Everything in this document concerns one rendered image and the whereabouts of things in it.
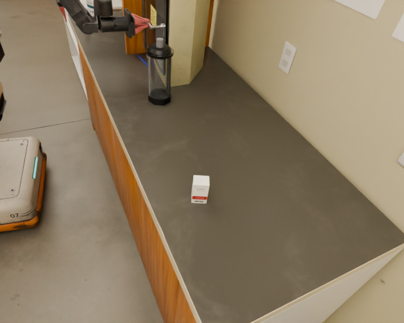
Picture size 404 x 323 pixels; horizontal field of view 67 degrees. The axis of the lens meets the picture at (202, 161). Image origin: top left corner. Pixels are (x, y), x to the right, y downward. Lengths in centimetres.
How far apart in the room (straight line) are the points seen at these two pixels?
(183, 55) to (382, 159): 89
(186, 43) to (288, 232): 89
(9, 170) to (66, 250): 59
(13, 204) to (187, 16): 135
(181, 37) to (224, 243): 88
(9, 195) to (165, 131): 110
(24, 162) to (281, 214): 164
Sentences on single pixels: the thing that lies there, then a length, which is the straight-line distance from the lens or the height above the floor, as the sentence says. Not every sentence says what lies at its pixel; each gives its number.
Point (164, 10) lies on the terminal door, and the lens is 135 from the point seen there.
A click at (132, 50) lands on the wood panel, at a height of 96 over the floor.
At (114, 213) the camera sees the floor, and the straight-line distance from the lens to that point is 212.
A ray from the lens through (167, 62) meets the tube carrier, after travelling 126.
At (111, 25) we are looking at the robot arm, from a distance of 137.
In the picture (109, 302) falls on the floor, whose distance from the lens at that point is 183.
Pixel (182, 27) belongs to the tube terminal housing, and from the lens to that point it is 138.
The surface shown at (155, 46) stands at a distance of 127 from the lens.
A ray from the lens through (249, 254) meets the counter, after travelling 89.
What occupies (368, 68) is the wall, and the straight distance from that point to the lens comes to 114.
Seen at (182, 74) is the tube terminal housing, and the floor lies 100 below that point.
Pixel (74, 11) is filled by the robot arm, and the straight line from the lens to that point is 135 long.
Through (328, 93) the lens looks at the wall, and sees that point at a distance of 125.
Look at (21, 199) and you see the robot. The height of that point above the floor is 28.
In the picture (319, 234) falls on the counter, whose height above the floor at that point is 94.
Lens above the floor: 169
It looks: 44 degrees down
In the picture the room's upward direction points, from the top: 8 degrees clockwise
